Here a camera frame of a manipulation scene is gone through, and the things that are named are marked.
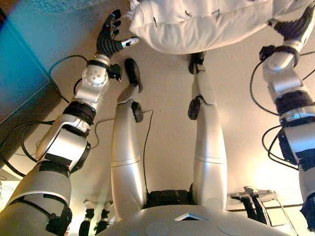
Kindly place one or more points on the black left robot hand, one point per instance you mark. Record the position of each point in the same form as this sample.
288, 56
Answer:
107, 41

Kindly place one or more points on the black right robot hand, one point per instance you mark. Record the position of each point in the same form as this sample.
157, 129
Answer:
295, 28

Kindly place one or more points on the white fringed cushion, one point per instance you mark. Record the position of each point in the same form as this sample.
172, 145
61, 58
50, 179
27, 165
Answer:
209, 24

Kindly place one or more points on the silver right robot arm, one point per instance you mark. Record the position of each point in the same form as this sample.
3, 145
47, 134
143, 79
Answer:
292, 98

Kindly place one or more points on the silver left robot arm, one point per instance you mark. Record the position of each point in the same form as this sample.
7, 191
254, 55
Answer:
64, 145

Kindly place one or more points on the glossy reflective cabinet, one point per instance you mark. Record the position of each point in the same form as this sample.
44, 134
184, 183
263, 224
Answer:
22, 61

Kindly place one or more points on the silver right robot leg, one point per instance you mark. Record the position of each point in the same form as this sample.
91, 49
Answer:
209, 147

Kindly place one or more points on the black leg with white cuff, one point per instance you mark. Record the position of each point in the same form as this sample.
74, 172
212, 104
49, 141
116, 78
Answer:
86, 221
102, 220

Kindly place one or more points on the silver robot torso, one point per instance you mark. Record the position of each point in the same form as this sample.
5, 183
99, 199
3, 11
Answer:
197, 221

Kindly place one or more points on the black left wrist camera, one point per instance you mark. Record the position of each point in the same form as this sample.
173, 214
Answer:
115, 71

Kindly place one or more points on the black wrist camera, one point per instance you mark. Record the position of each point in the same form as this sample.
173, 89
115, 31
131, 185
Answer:
115, 71
267, 52

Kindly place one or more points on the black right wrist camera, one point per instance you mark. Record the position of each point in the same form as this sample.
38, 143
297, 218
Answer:
267, 52

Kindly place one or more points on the metal frame stand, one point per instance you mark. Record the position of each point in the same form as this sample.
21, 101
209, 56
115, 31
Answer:
261, 201

